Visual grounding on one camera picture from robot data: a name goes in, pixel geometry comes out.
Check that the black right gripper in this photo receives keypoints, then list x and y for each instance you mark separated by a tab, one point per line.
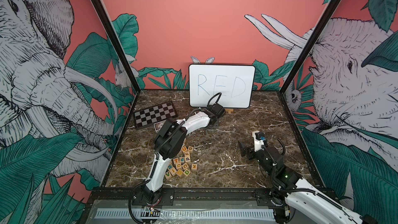
246	149

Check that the wooden block green D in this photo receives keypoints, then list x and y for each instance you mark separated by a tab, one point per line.
187	172

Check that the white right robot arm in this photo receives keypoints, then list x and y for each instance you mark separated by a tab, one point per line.
291	190

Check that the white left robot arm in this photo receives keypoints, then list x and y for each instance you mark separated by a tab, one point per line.
169	141

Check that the wooden easel stand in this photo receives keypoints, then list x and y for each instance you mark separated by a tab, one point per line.
229	110

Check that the white dry-erase board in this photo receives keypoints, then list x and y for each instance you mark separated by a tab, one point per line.
234	82

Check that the playing card deck box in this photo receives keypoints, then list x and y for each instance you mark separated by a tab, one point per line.
158	126

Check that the wooden block orange K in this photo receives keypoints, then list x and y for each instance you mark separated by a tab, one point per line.
194	167

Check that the black white chessboard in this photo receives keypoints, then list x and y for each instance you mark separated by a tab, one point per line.
154	114

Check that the wooden block brown I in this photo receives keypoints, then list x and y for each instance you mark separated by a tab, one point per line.
173	171

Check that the wooden block green V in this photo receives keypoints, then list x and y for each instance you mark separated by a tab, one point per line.
168	175

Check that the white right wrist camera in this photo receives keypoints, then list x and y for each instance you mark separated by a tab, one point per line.
259	140

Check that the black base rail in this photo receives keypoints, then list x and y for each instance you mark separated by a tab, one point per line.
170	196

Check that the white slotted cable duct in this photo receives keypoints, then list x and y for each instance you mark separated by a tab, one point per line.
166	214

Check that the black enclosure frame post left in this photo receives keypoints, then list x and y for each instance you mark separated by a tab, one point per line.
111	33

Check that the black enclosure frame post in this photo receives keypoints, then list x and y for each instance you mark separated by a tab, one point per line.
317	31
111	33

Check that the black enclosure frame post right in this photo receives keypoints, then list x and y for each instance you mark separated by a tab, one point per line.
317	31

